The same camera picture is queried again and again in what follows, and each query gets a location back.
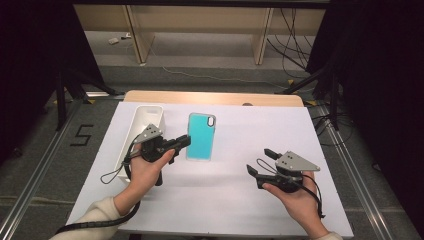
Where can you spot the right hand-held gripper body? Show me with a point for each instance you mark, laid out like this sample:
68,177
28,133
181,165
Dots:
293,163

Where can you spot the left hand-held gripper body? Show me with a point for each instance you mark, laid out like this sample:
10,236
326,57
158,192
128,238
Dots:
151,148

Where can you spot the iridescent blue phone case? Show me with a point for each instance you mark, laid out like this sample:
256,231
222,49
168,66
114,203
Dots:
200,140

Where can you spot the white plastic basket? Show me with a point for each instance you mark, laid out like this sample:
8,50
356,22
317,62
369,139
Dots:
150,115

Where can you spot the person's left hand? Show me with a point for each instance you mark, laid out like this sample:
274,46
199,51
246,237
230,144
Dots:
143,180

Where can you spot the person's right hand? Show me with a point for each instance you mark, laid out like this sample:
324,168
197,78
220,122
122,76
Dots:
300,203

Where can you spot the white board sheet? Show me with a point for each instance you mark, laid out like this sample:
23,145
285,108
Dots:
233,200

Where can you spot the dark round table cap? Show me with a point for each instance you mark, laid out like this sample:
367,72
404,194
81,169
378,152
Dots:
247,104

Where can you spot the yellow floor tape piece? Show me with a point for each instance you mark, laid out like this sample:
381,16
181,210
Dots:
310,103
291,81
89,101

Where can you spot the black metal stand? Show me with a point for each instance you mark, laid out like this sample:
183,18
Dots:
61,100
313,78

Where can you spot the small white floor device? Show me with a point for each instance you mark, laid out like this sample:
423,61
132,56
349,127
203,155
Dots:
113,41

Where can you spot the small white plug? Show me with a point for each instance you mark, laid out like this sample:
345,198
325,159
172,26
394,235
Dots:
126,35

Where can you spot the black curtain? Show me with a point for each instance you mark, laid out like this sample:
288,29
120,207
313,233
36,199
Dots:
30,66
383,83

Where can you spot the beige wooden desk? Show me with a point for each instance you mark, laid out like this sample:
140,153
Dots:
200,18

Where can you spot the metal floor rail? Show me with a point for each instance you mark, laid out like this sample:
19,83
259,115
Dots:
40,173
353,173

